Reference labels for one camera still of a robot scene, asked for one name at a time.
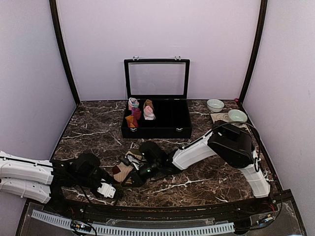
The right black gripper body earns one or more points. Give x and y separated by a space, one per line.
155 167

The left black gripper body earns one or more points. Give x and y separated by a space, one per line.
108 179

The striped brown beige sock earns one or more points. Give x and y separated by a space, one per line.
120 171

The pink patterned sock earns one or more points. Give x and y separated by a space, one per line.
149 113

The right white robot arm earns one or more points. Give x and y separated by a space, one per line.
227 140

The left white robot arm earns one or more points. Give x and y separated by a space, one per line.
42 180

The small circuit board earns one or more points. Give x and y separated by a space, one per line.
79 226

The rolled orange sock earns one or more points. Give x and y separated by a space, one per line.
131 121

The rolled purple red sock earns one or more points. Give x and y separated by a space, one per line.
136 112

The rolled brown sock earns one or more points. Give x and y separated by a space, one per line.
148 103

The rolled pink white sock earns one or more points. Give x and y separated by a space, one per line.
132 103

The floral square plate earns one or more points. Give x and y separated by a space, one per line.
224 117

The black glass-lid storage box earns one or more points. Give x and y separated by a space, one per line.
165 82

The far pale green bowl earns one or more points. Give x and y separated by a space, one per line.
215 105

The pale green bowl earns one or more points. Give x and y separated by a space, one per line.
237 115
215 105

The near pale green bowl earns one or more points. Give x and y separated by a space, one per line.
237 115

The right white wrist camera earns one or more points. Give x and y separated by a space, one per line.
131 160

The white slotted cable duct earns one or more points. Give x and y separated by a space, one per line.
117 227

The left black frame post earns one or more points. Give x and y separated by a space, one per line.
62 50

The black frame post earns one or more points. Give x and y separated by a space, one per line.
62 50
254 53

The right black frame post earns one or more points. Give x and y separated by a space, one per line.
254 53

